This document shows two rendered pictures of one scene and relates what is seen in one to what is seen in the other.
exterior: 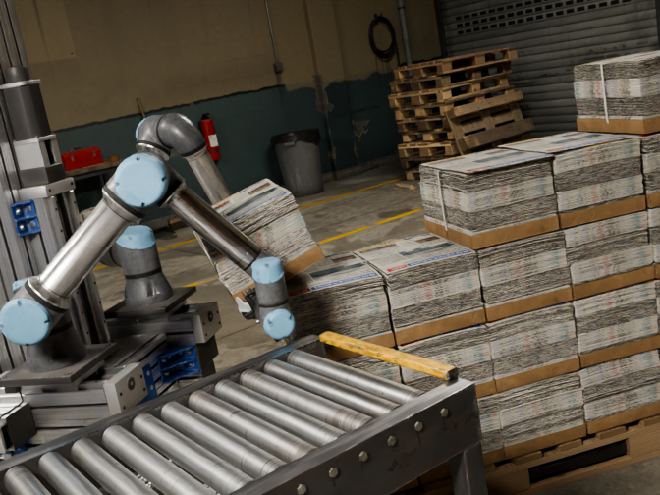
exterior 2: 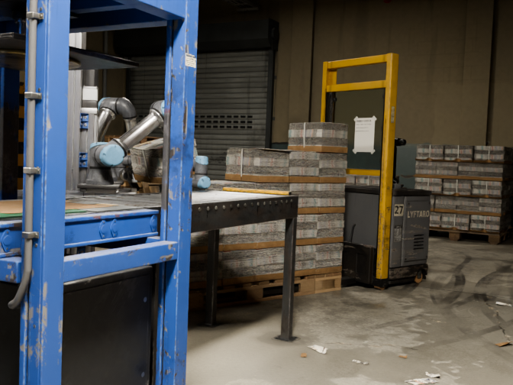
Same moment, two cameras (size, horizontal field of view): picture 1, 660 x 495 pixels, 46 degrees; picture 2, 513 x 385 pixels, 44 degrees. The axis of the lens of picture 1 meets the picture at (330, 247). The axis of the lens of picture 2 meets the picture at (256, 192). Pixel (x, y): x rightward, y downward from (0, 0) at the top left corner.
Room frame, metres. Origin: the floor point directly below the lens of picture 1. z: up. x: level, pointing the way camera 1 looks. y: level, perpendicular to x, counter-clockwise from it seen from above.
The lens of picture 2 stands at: (-1.59, 1.60, 0.99)
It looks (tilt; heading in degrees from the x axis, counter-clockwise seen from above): 3 degrees down; 332
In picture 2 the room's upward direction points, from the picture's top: 2 degrees clockwise
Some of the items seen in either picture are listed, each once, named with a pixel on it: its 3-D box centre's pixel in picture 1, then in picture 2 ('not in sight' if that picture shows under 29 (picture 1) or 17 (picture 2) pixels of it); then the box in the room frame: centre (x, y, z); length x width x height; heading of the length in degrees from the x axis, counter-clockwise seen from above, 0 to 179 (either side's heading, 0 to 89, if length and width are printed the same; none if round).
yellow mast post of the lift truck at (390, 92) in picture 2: not in sight; (385, 166); (2.33, -1.59, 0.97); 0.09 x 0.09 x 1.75; 12
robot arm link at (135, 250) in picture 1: (137, 248); not in sight; (2.41, 0.60, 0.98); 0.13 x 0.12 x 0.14; 44
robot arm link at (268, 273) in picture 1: (269, 280); (200, 165); (1.88, 0.16, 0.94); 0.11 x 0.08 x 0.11; 6
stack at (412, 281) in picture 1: (469, 360); (240, 239); (2.41, -0.39, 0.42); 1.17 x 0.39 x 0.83; 102
